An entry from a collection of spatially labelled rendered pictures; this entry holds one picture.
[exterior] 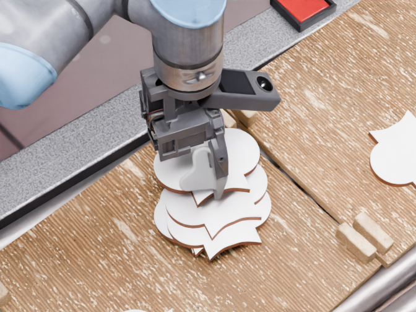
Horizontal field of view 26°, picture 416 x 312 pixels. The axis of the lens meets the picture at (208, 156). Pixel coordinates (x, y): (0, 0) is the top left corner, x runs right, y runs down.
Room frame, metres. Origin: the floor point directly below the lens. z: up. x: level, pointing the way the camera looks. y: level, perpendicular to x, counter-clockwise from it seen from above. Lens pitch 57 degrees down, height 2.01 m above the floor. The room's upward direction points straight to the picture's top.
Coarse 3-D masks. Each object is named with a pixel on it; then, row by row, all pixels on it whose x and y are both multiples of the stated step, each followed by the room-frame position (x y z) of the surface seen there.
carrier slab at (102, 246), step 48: (96, 192) 0.63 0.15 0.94; (144, 192) 0.63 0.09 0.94; (288, 192) 0.63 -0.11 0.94; (48, 240) 0.55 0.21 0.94; (96, 240) 0.55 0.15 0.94; (144, 240) 0.55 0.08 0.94; (288, 240) 0.55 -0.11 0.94; (336, 240) 0.55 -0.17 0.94; (48, 288) 0.48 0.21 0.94; (96, 288) 0.48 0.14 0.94; (144, 288) 0.48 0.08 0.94; (192, 288) 0.48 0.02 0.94; (240, 288) 0.48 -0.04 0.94; (288, 288) 0.48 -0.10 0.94; (336, 288) 0.48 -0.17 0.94
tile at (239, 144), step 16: (240, 144) 0.64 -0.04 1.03; (256, 144) 0.64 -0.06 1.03; (176, 160) 0.61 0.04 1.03; (192, 160) 0.62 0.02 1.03; (240, 160) 0.62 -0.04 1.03; (256, 160) 0.62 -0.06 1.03; (160, 176) 0.59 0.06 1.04; (176, 176) 0.59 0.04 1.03; (240, 176) 0.59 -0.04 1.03; (176, 192) 0.57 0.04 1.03; (192, 192) 0.57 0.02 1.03; (208, 192) 0.57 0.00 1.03; (224, 192) 0.57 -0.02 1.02
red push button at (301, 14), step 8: (280, 0) 0.98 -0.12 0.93; (288, 0) 0.98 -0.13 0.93; (296, 0) 0.98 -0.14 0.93; (304, 0) 0.98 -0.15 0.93; (312, 0) 0.98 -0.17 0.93; (320, 0) 0.98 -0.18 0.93; (288, 8) 0.97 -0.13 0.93; (296, 8) 0.97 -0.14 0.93; (304, 8) 0.97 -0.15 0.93; (312, 8) 0.97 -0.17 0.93; (320, 8) 0.97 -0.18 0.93; (296, 16) 0.95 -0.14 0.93; (304, 16) 0.95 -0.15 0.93
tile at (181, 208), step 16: (256, 176) 0.62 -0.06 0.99; (240, 192) 0.60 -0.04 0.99; (256, 192) 0.60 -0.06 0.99; (176, 208) 0.57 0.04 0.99; (192, 208) 0.57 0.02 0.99; (208, 208) 0.57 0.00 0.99; (224, 208) 0.57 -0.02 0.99; (240, 208) 0.57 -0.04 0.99; (256, 208) 0.57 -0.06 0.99; (192, 224) 0.55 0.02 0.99; (208, 224) 0.55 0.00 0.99; (224, 224) 0.55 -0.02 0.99
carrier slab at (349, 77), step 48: (384, 0) 0.98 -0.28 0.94; (336, 48) 0.88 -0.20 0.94; (384, 48) 0.88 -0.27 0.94; (288, 96) 0.79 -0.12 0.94; (336, 96) 0.79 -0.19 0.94; (384, 96) 0.79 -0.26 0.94; (288, 144) 0.70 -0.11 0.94; (336, 144) 0.70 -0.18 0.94; (336, 192) 0.63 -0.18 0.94; (384, 192) 0.63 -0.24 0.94
